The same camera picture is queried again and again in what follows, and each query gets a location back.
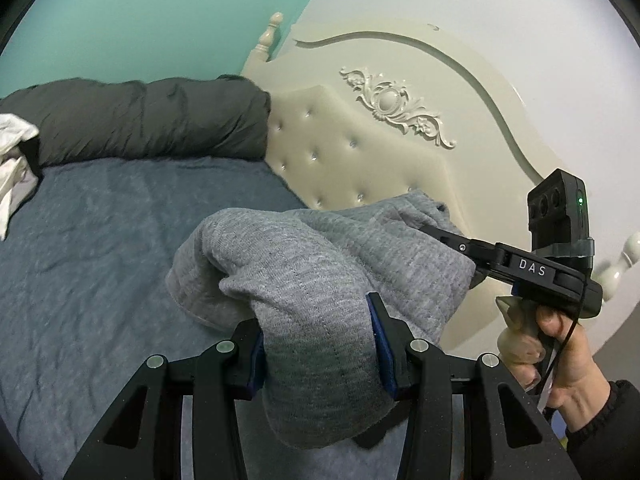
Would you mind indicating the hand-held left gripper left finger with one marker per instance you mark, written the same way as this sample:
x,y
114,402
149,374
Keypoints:
x,y
256,362

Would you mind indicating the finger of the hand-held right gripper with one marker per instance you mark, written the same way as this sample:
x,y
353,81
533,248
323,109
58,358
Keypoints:
x,y
460,241
479,272

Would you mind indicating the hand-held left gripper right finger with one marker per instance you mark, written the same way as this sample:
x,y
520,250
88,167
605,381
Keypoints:
x,y
382,355

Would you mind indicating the grey knit sweater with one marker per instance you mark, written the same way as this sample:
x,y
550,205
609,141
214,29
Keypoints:
x,y
310,270

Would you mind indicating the person's right forearm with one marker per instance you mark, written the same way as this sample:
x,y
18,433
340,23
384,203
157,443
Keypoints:
x,y
610,435

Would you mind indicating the person's right hand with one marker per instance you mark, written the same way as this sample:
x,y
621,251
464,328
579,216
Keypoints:
x,y
575,360

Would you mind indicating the cream tufted headboard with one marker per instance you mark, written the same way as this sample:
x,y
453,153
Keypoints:
x,y
400,170

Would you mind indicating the blue heathered bed blanket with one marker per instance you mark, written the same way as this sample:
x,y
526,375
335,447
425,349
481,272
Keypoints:
x,y
100,260

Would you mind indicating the dark grey rolled duvet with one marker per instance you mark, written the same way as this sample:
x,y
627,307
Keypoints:
x,y
150,115

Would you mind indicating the lavender crumpled garment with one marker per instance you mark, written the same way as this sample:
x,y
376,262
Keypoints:
x,y
27,192

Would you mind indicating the white crumpled garment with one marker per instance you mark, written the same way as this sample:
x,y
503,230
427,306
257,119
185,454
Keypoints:
x,y
12,135

